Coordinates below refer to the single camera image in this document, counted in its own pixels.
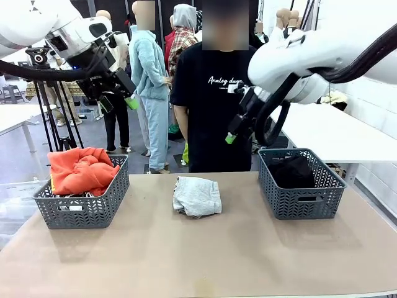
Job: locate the green-tipped left gripper finger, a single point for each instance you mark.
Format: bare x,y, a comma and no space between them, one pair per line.
107,104
132,103

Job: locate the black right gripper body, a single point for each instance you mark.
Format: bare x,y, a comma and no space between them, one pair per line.
250,105

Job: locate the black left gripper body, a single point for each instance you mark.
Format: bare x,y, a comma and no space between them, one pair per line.
96,85

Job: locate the black garment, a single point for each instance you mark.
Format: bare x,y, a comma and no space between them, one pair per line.
291,174

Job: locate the orange shirt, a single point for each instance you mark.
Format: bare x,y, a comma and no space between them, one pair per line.
80,174

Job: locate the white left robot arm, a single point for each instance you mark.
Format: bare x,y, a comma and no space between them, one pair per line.
24,18

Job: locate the person's right forearm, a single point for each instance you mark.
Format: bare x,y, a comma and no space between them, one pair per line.
183,124

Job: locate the person in black t-shirt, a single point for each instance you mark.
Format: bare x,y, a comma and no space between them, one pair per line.
214,124

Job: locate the mannequin in cream jacket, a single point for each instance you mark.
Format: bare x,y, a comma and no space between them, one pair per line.
119,130

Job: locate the person in khaki trousers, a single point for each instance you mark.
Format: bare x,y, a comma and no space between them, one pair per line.
66,102

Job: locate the mannequin in light-blue fleece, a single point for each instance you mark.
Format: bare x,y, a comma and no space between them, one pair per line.
147,71

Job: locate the green floor item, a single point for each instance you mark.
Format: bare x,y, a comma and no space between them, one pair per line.
173,128

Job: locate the table with patterned cloth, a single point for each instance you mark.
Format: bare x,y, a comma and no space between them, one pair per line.
32,88

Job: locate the mannequin in red top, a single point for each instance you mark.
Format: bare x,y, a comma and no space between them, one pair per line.
169,43

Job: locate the white table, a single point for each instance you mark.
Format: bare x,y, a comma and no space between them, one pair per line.
325,130
15,116

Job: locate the grey shorts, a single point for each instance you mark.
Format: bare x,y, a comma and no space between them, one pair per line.
197,195

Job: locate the grey stool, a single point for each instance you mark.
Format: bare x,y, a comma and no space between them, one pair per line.
12,93

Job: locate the beige cloth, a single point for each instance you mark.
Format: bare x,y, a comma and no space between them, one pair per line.
335,98

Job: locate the mannequin in hooded plaid shirt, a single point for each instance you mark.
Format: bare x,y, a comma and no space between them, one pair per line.
183,34

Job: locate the mannequin in white shirt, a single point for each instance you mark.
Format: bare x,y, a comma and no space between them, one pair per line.
280,17

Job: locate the mannequin in black shirt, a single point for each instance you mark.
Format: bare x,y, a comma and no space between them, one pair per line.
293,18

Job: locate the mannequin with patterned headscarf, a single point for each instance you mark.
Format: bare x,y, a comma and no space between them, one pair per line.
199,21

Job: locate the grey plastic lattice basket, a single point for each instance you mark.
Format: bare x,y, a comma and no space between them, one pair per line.
305,208
87,214

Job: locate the leaning black poles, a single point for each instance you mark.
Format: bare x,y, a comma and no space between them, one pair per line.
307,12

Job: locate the clear plastic storage bin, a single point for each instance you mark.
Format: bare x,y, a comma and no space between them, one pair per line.
15,201

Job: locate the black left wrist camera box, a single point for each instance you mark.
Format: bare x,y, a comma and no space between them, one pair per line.
124,82

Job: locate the white right wrist clamp mount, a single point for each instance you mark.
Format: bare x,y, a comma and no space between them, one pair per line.
233,88

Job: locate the black camera tripod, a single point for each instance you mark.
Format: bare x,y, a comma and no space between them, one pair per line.
65,143

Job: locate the black camera head rig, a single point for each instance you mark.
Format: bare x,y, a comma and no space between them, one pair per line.
38,58

